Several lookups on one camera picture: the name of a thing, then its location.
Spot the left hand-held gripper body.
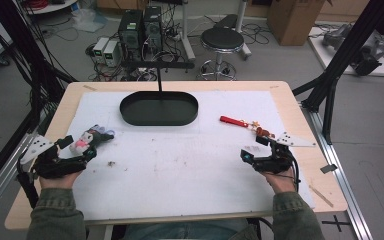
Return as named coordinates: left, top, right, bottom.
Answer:
left=19, top=134, right=88, bottom=179

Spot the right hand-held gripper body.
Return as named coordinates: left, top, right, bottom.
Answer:
left=252, top=131, right=317, bottom=174

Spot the white and pink plush toy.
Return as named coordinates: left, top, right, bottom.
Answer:
left=69, top=124, right=116, bottom=156

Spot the red keychain with charms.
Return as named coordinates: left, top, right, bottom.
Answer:
left=219, top=115, right=276, bottom=140

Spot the black oval tray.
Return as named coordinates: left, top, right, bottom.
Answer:
left=119, top=90, right=200, bottom=127

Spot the person's left hand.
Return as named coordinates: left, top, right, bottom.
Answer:
left=39, top=169, right=83, bottom=190

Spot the person's right hand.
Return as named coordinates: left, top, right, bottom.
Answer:
left=264, top=167, right=297, bottom=195

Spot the small grey metal plate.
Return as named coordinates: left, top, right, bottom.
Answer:
left=319, top=163, right=338, bottom=175

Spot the thin wooden stick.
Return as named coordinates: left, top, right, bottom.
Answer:
left=308, top=184, right=335, bottom=209

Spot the white power supply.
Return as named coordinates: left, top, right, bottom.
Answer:
left=102, top=39, right=121, bottom=68
left=92, top=36, right=110, bottom=64

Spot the black round stool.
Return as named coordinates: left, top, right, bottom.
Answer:
left=197, top=26, right=246, bottom=82

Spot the cardboard box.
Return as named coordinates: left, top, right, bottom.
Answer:
left=266, top=0, right=333, bottom=47

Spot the clear plastic bag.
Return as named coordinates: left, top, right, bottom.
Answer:
left=71, top=7, right=109, bottom=33

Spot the black padded bench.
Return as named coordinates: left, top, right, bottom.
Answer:
left=212, top=13, right=240, bottom=30

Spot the white desk leg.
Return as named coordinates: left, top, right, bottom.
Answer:
left=179, top=0, right=197, bottom=62

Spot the black computer tower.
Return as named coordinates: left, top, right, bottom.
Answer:
left=142, top=5, right=164, bottom=52
left=117, top=9, right=145, bottom=62

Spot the grey and black robot device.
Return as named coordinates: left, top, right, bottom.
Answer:
left=321, top=23, right=384, bottom=77

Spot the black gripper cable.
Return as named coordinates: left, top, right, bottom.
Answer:
left=288, top=150, right=302, bottom=194

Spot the aluminium rail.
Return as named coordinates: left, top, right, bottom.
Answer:
left=299, top=101, right=375, bottom=240
left=0, top=132, right=36, bottom=224

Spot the black metal frame strut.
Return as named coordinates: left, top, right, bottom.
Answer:
left=291, top=0, right=384, bottom=145
left=0, top=0, right=78, bottom=198

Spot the black camera stand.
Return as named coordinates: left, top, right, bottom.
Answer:
left=121, top=60, right=196, bottom=102

